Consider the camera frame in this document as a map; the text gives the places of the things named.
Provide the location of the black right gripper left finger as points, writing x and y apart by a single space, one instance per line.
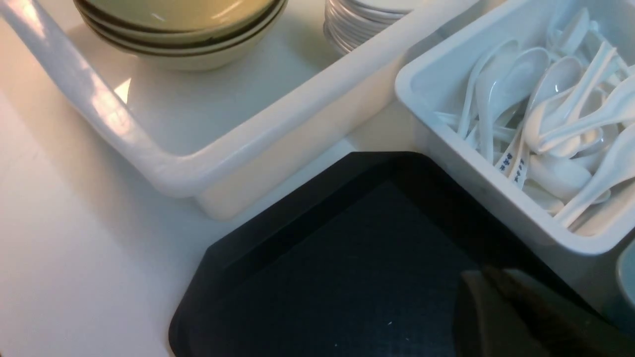
486 325

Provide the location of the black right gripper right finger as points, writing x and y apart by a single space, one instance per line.
560 331

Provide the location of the yellow noodle bowl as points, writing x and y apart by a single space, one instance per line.
179 16

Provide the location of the stacked yellow bowl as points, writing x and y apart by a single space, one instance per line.
202 61
119 27
131 46

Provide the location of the top stacked yellow bowl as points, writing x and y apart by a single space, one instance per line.
119 27

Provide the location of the black serving tray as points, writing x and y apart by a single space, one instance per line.
361 261

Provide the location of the pile of white spoons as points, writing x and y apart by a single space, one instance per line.
580 91

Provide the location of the white spoon bin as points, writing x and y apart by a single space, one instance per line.
585 257

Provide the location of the stack of white sauce dishes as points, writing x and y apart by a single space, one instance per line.
350 23

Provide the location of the large white plastic tub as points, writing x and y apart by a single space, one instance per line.
226 137

